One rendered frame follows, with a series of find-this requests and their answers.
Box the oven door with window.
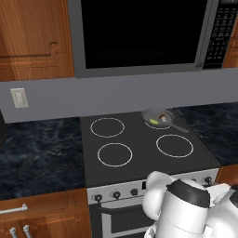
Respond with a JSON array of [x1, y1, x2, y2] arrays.
[[88, 196, 157, 238]]

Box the black and silver cooker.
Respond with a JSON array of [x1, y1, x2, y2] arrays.
[[80, 109, 222, 238]]

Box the dark oven door handle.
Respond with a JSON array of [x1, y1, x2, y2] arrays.
[[96, 204, 145, 216]]

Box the silver cupboard handle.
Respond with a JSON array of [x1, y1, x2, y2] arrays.
[[8, 227, 19, 238], [22, 224, 33, 238]]

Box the silver drawer handle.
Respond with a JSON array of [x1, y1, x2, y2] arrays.
[[0, 203, 29, 216]]

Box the white wall socket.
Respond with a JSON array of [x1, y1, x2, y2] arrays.
[[9, 87, 30, 110]]

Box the wooden base cupboard door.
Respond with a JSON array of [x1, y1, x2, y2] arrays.
[[0, 215, 93, 238]]

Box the grey frying pan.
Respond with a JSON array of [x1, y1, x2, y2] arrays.
[[141, 107, 190, 134]]

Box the wooden drawer front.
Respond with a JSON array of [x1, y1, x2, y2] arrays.
[[215, 164, 238, 187], [0, 188, 90, 221]]

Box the grey microwave oven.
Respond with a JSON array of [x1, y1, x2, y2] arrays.
[[67, 0, 238, 79]]

